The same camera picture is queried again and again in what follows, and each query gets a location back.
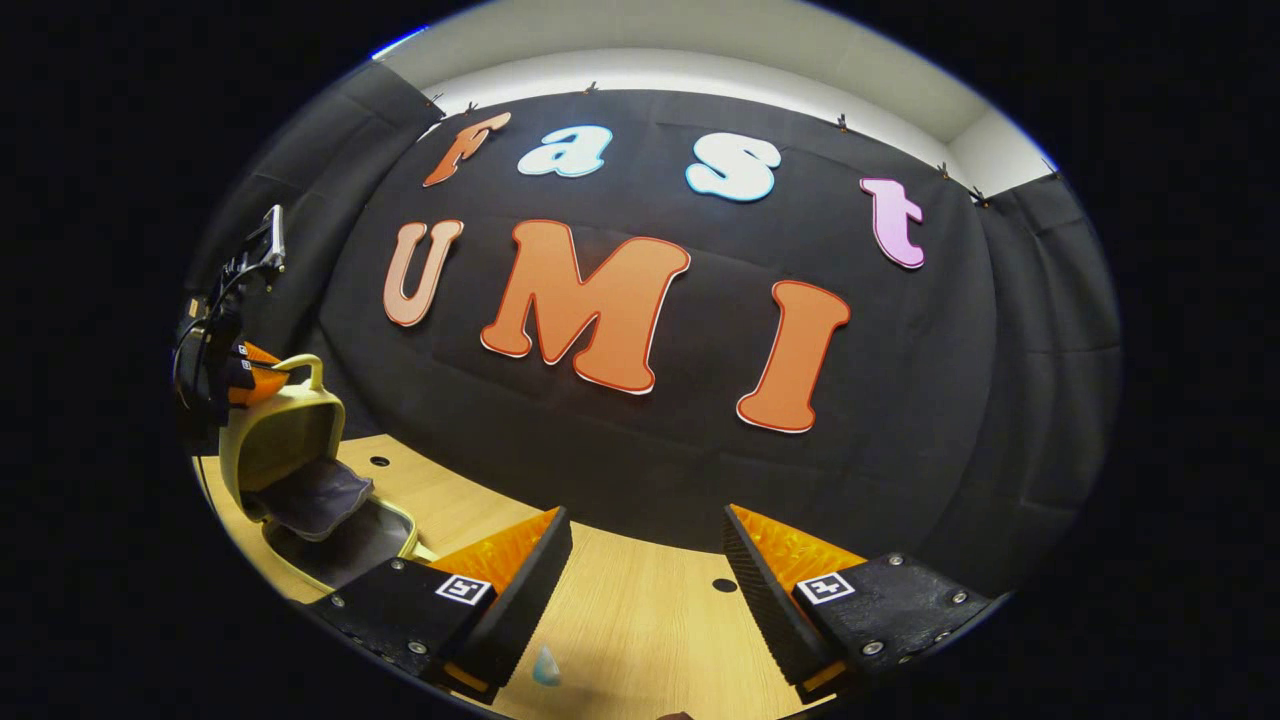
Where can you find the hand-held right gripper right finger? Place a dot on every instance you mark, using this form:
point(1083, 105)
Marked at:
point(765, 600)

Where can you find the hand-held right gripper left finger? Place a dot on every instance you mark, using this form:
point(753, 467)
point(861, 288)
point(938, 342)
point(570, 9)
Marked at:
point(525, 600)

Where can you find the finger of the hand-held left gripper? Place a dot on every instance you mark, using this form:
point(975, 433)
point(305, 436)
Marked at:
point(250, 354)
point(255, 385)

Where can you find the cream yellow suitcase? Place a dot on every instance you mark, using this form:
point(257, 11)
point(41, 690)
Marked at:
point(285, 440)

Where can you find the blue white cream tube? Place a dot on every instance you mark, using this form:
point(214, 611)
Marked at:
point(546, 667)

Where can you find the ceiling light strip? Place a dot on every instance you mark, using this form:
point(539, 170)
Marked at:
point(400, 42)

